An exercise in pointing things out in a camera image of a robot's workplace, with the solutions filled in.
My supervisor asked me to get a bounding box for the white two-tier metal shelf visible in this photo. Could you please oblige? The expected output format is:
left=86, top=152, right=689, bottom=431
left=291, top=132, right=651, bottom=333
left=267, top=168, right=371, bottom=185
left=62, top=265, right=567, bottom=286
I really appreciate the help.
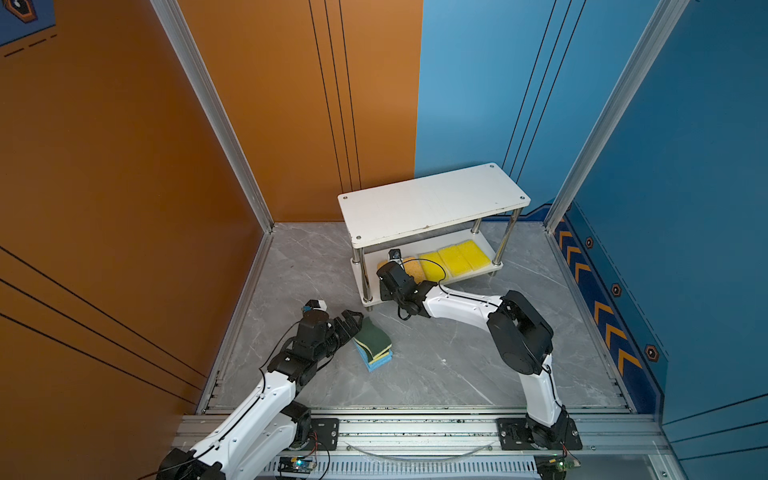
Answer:
left=338, top=163, right=531, bottom=308

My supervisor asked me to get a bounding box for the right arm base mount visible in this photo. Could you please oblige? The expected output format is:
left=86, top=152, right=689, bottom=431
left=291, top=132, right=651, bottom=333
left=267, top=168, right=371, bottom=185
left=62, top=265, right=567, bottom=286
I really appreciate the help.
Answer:
left=496, top=415, right=583, bottom=451

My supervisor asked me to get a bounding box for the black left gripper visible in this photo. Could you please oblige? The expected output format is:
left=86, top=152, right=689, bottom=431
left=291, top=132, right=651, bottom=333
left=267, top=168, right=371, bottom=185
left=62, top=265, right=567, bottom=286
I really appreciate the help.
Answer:
left=313, top=310, right=363, bottom=365

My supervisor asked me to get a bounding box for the blue sponge bottom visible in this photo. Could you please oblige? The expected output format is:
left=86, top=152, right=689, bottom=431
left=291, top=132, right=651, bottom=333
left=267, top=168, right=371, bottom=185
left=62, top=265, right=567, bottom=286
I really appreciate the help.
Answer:
left=356, top=345, right=392, bottom=372

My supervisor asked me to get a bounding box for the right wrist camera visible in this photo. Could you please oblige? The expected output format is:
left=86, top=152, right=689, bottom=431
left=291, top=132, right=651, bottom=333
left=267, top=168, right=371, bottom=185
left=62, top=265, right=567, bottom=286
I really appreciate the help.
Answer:
left=388, top=248, right=402, bottom=264

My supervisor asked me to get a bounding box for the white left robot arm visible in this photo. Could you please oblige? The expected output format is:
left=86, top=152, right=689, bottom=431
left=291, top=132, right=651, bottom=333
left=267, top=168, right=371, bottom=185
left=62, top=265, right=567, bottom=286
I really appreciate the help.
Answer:
left=148, top=300, right=364, bottom=479

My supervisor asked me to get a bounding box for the aluminium corner post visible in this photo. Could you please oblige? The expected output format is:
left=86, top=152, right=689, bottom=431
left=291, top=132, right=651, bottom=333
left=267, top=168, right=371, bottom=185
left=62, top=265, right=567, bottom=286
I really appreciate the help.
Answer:
left=543, top=0, right=689, bottom=234
left=150, top=0, right=274, bottom=234

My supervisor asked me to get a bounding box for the green circuit board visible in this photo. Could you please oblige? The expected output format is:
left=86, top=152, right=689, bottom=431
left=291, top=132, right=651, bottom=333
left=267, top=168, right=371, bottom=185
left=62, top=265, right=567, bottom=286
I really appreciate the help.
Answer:
left=277, top=457, right=317, bottom=477
left=534, top=457, right=577, bottom=480

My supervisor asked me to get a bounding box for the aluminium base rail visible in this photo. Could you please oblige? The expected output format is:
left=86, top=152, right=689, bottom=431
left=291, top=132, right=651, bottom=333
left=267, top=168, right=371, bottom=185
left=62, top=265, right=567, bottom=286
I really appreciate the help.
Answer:
left=170, top=406, right=685, bottom=480

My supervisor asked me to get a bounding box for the yellow sponge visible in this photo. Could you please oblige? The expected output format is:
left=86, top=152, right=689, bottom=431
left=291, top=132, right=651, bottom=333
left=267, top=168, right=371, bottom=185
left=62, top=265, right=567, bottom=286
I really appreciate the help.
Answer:
left=438, top=245, right=473, bottom=277
left=457, top=240, right=491, bottom=271
left=418, top=252, right=449, bottom=282

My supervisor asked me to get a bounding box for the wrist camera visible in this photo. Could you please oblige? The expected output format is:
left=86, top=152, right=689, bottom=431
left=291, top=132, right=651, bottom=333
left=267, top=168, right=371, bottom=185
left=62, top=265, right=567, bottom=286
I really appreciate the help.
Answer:
left=388, top=248, right=402, bottom=264
left=302, top=299, right=328, bottom=318

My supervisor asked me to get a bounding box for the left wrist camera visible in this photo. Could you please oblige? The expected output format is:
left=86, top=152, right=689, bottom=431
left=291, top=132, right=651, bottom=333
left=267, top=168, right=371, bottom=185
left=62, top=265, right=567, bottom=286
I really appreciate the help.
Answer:
left=302, top=299, right=328, bottom=318

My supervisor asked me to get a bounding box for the left green circuit board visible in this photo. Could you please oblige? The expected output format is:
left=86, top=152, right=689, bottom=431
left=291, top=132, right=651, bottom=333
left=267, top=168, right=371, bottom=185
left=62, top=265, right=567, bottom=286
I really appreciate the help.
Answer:
left=277, top=457, right=317, bottom=477

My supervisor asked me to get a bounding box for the right green circuit board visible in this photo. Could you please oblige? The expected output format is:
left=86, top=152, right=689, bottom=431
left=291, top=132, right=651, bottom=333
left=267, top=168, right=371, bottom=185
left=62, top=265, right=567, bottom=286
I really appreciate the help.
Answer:
left=534, top=457, right=577, bottom=480

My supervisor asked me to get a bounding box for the left aluminium corner post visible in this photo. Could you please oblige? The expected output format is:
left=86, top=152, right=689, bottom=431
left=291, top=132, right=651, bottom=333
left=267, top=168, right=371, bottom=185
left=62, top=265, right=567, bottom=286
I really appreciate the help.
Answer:
left=150, top=0, right=274, bottom=234

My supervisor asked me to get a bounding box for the right aluminium corner post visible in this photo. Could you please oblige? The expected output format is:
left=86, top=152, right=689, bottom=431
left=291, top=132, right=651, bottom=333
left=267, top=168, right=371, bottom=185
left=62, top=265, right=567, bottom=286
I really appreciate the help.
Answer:
left=543, top=0, right=689, bottom=234

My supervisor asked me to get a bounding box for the green scrub sponge top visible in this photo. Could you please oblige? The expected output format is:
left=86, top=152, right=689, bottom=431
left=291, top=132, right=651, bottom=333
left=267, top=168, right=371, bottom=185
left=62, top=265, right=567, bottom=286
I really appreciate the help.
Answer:
left=353, top=317, right=392, bottom=364

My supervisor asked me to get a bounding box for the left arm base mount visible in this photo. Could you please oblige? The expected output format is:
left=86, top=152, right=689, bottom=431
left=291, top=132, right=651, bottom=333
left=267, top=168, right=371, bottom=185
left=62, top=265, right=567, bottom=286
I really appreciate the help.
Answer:
left=289, top=417, right=340, bottom=451

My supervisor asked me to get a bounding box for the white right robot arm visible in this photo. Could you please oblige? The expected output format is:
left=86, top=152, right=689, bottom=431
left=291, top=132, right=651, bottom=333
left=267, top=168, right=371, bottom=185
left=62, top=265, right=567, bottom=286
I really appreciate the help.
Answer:
left=377, top=261, right=570, bottom=449

